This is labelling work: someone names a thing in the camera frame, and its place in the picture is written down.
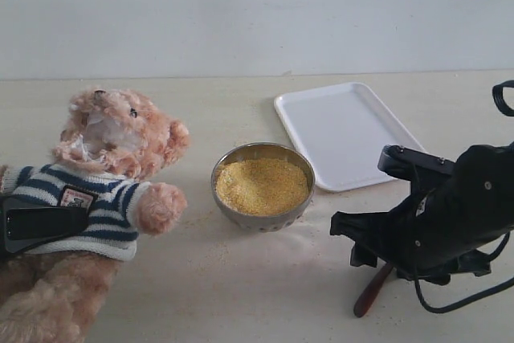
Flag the stainless steel bowl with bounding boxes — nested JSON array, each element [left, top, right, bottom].
[[210, 142, 316, 232]]

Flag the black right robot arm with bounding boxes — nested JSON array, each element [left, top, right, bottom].
[[329, 145, 513, 277]]

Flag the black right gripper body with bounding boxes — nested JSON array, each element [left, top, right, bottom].
[[377, 182, 506, 275]]

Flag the yellow millet grains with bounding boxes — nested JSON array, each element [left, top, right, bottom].
[[215, 158, 309, 217]]

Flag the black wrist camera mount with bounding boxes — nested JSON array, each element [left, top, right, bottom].
[[377, 145, 455, 192]]

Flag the white plastic tray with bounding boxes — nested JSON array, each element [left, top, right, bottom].
[[274, 82, 425, 193]]

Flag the dark red wooden spoon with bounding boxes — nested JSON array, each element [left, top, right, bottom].
[[353, 263, 394, 318]]

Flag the plush teddy bear striped sweater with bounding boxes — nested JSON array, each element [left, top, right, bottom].
[[0, 86, 192, 343]]

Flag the black flat ribbon cable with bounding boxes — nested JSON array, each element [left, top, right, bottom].
[[492, 80, 514, 117]]

